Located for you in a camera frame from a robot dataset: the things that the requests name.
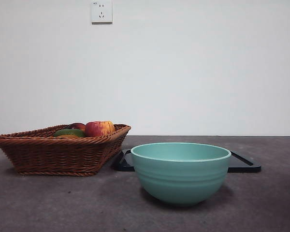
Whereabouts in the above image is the teal ribbed bowl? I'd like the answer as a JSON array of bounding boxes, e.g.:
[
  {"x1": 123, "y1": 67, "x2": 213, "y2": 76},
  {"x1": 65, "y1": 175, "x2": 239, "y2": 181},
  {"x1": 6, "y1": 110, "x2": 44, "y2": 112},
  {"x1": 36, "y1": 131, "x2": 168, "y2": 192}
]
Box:
[{"x1": 130, "y1": 142, "x2": 232, "y2": 206}]

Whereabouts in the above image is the red yellow apple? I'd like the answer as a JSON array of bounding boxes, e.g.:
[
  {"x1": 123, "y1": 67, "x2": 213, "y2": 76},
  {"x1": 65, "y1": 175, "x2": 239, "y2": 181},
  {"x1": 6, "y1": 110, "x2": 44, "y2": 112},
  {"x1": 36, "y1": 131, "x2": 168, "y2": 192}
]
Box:
[{"x1": 84, "y1": 120, "x2": 116, "y2": 137}]

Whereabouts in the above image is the dark purple plum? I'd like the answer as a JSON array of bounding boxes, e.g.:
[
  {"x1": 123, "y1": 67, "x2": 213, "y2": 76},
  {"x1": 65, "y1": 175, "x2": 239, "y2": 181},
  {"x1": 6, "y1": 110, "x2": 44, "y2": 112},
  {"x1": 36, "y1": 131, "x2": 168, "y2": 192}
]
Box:
[{"x1": 65, "y1": 122, "x2": 86, "y2": 131}]

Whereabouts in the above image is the green avocado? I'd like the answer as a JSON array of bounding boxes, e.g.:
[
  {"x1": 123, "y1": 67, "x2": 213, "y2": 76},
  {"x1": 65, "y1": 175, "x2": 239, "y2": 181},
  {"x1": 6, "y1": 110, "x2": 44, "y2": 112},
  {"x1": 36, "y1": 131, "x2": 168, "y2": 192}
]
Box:
[{"x1": 53, "y1": 128, "x2": 86, "y2": 138}]

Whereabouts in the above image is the brown wicker basket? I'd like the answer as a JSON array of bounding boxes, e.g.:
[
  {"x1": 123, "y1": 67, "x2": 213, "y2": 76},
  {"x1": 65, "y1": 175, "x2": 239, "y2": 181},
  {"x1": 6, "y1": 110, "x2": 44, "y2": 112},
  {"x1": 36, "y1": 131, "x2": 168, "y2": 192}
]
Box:
[{"x1": 0, "y1": 123, "x2": 131, "y2": 176}]

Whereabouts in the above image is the dark rectangular tray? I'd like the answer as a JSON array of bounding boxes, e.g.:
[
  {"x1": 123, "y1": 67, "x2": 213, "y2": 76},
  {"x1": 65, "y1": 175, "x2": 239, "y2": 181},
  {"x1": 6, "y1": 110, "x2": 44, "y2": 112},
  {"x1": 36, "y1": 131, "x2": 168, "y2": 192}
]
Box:
[{"x1": 116, "y1": 149, "x2": 261, "y2": 173}]

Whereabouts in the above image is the white wall socket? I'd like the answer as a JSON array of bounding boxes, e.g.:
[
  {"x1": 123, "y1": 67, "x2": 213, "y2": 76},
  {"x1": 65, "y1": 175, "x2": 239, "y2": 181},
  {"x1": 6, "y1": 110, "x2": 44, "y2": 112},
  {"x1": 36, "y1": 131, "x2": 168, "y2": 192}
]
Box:
[{"x1": 91, "y1": 0, "x2": 113, "y2": 24}]

